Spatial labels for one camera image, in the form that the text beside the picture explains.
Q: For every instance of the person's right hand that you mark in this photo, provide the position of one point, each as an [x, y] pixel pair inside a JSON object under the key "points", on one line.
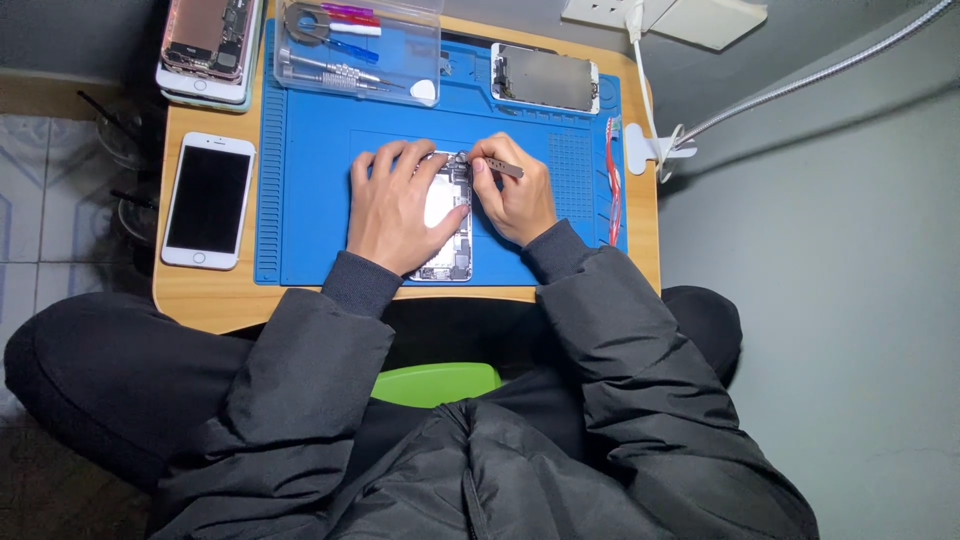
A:
{"points": [[517, 206]]}

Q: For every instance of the person's left hand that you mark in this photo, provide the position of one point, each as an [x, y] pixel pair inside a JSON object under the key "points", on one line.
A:
{"points": [[390, 217]]}

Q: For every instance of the metal tweezers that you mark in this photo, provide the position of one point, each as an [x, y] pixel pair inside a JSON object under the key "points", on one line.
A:
{"points": [[505, 167]]}

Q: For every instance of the smartphone body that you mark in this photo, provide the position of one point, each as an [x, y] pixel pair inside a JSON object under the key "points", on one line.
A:
{"points": [[454, 255]]}

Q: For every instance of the blue silicone repair mat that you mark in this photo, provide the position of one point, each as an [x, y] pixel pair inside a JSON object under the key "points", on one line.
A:
{"points": [[315, 172]]}

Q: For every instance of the white plastic pick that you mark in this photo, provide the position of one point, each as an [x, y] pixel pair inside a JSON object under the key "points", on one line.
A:
{"points": [[423, 91]]}

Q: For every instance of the detached phone screen assembly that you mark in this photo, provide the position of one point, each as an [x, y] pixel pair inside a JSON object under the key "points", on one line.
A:
{"points": [[544, 78]]}

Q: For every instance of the white lamp clamp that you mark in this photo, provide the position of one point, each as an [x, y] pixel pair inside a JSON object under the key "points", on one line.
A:
{"points": [[639, 148]]}

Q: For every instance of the silver precision screwdriver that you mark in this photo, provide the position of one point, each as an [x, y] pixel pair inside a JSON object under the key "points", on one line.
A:
{"points": [[330, 69], [330, 80]]}

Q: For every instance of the clear plastic tool box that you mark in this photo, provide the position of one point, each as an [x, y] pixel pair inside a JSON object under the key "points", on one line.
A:
{"points": [[397, 56]]}

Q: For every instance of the green plastic stool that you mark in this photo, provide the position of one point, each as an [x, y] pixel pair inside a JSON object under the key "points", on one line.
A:
{"points": [[435, 383]]}

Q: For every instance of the white smartphone with black screen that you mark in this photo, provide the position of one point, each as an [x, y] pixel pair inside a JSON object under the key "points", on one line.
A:
{"points": [[208, 199]]}

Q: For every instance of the red and white screwdriver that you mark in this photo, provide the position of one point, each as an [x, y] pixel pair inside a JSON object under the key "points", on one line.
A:
{"points": [[354, 27]]}

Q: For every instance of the small wooden table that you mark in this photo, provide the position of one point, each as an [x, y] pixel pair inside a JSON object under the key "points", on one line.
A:
{"points": [[210, 292]]}

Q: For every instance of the grey suction cup tool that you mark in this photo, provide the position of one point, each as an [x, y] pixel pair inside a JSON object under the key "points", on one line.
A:
{"points": [[304, 22]]}

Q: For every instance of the white power strip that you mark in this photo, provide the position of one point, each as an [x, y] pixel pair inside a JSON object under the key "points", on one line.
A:
{"points": [[664, 19]]}

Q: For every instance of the stack of disassembled phones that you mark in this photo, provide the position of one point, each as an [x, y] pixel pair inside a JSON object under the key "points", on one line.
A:
{"points": [[206, 49]]}

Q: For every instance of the clear glass jar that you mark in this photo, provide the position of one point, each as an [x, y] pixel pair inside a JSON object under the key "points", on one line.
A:
{"points": [[120, 139], [136, 214]]}

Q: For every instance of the person's black jacket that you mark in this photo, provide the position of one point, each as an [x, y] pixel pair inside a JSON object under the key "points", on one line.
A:
{"points": [[480, 480]]}

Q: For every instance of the person's black trousers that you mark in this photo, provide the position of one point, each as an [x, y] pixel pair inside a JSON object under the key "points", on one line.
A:
{"points": [[112, 375]]}

